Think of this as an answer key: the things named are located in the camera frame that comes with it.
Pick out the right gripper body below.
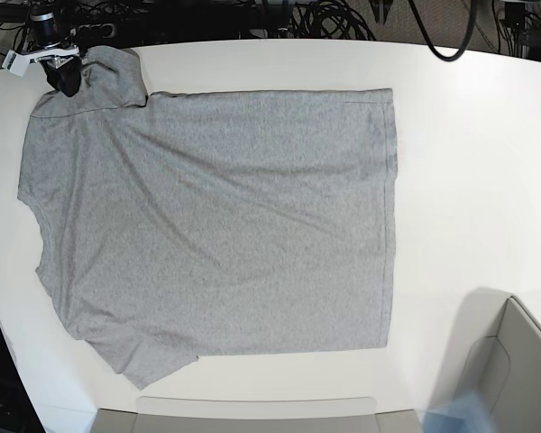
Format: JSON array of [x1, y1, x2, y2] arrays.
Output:
[[42, 56, 82, 97]]

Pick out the grey T-shirt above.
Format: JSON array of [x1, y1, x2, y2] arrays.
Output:
[[18, 47, 398, 388]]

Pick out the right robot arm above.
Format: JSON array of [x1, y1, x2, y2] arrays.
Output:
[[29, 1, 82, 97]]

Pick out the grey chair at bottom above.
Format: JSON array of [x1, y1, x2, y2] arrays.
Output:
[[90, 397, 422, 432]]

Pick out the blue blurred object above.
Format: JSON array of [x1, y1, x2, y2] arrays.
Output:
[[422, 392, 497, 433]]

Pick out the black cable bundle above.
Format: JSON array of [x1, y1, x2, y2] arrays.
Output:
[[288, 0, 378, 42]]

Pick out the thick black hose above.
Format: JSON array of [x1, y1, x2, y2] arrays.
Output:
[[408, 0, 483, 63]]

